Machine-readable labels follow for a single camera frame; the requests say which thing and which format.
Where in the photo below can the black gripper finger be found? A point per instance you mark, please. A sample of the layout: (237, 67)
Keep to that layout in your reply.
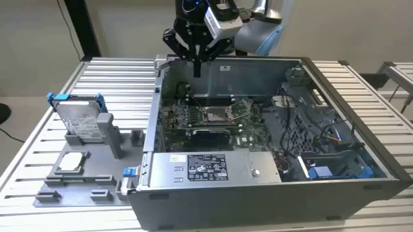
(220, 48)
(175, 46)

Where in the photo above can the hard disk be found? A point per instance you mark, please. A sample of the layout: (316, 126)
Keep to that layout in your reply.
(78, 116)

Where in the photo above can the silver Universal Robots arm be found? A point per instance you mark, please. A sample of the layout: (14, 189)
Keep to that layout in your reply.
(252, 36)

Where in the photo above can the dark metal disk bay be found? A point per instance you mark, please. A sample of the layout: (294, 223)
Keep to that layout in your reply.
(326, 154)

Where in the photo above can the empty blue disk carrier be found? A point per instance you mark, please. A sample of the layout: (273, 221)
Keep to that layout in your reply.
(320, 172)

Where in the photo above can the black RAM slot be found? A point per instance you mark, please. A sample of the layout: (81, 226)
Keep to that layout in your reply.
(216, 126)
(216, 123)
(211, 97)
(211, 102)

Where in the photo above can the thin metal locking lever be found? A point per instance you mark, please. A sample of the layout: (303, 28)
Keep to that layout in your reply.
(197, 101)

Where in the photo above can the white upright profile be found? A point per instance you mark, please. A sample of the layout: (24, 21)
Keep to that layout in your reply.
(290, 14)

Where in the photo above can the CPU socket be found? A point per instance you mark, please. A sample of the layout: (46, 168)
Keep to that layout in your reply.
(215, 116)

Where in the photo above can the black upright pole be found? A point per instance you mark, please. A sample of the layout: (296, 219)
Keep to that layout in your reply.
(86, 29)

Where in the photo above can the green Dell motherboard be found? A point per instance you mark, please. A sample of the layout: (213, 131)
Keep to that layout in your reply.
(255, 116)

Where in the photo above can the black graphics card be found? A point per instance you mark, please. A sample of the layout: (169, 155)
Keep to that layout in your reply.
(212, 137)

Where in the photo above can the black equipment box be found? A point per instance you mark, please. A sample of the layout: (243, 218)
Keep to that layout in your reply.
(375, 82)

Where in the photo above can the silver power supply unit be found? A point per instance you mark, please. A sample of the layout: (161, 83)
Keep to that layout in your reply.
(161, 166)

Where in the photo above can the blue case latch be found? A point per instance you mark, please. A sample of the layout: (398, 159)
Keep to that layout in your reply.
(129, 172)

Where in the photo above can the grey parts rack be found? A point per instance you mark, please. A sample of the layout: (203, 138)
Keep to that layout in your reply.
(97, 169)

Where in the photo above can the metal slat side table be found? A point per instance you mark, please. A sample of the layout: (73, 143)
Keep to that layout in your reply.
(400, 70)

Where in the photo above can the silver CPU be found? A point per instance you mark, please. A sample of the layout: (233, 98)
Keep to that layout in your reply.
(72, 161)

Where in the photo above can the black round floor base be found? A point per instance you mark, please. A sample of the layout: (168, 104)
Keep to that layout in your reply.
(5, 113)

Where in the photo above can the open grey PC case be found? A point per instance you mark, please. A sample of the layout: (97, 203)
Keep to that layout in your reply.
(243, 207)

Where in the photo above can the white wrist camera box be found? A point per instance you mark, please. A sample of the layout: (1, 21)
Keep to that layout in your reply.
(227, 23)

